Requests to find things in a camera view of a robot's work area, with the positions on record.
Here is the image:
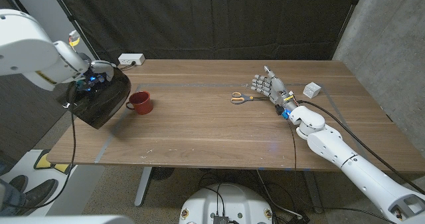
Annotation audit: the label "white floor board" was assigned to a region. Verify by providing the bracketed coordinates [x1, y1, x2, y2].
[9, 149, 107, 218]

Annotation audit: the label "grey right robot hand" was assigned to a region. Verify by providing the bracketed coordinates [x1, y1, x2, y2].
[250, 64, 298, 114]

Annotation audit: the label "grey table leg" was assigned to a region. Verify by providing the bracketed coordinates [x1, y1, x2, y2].
[133, 166, 154, 207]
[301, 169, 325, 214]

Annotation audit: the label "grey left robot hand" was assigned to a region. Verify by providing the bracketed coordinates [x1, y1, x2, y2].
[75, 60, 116, 92]

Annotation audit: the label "dark wood door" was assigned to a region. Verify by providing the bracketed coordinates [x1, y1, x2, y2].
[0, 0, 84, 162]

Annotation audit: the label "black power adapter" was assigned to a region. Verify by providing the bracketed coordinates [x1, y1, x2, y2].
[288, 211, 311, 224]

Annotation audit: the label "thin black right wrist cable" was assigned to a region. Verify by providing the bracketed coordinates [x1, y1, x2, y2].
[286, 118, 390, 224]

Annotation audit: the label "person leg in jeans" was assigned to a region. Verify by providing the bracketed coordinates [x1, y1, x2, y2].
[0, 179, 26, 217]

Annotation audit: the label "black fabric backdrop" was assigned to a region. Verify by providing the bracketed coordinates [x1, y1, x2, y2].
[49, 0, 363, 76]

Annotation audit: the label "dark leather shoe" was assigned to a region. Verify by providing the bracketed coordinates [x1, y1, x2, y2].
[21, 178, 59, 208]
[8, 174, 30, 193]

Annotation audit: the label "white power strip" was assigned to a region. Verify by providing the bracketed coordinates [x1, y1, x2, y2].
[118, 53, 146, 66]

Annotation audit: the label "orange grey handled scissors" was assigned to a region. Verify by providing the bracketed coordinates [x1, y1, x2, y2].
[230, 91, 270, 105]

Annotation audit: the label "black torso cable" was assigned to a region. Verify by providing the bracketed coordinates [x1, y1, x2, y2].
[199, 185, 226, 215]

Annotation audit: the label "small white cube box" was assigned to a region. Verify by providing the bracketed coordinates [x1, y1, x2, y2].
[303, 81, 322, 100]

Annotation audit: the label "grey ribbed torso module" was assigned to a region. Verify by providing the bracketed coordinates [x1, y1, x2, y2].
[212, 213, 230, 224]

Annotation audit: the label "white floor cable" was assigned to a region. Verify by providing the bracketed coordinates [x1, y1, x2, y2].
[255, 169, 301, 218]

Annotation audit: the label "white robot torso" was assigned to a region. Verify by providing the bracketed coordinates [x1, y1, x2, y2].
[179, 182, 275, 224]

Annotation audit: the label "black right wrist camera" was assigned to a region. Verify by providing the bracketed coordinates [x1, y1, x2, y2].
[274, 104, 287, 120]

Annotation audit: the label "black power strip cable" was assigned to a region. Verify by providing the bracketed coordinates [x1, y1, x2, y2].
[114, 60, 137, 73]

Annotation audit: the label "black glossy kettle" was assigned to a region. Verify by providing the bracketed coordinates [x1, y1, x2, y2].
[62, 66, 132, 130]

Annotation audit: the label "red enamel cup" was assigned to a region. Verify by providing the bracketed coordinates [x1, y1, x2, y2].
[126, 90, 154, 116]

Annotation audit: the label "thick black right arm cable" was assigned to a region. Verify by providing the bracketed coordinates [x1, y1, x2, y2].
[296, 100, 425, 195]

